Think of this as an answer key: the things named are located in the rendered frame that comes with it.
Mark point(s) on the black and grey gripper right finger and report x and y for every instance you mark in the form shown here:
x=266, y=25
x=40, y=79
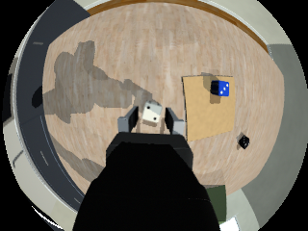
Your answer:
x=174, y=125

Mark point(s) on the tan flat mat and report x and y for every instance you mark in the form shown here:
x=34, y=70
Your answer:
x=208, y=115

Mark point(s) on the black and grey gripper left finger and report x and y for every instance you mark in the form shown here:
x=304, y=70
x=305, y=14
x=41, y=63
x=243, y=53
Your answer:
x=127, y=122

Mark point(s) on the black die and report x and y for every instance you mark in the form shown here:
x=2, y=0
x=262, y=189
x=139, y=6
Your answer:
x=244, y=142

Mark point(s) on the blue die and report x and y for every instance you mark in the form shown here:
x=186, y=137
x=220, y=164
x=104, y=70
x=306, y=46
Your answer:
x=220, y=88

